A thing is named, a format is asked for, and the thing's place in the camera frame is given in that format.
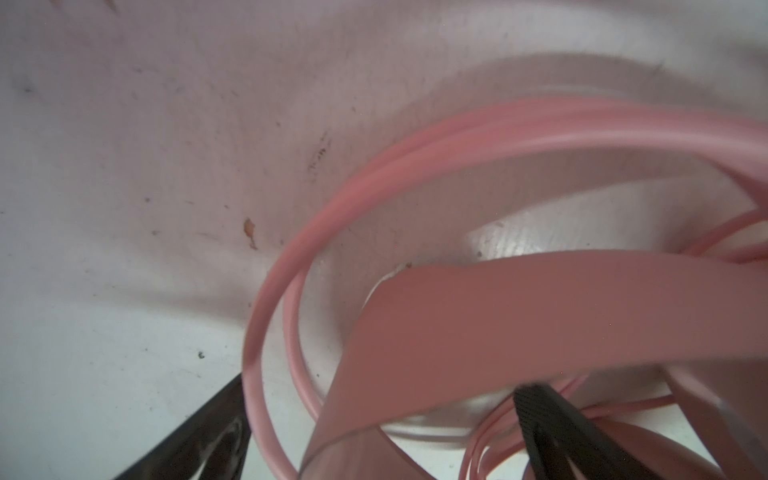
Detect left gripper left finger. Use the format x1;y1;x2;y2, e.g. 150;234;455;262
117;375;251;480

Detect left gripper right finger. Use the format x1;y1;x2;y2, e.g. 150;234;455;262
513;384;659;480

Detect pink headphones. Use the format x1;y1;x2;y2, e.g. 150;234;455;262
242;97;767;479

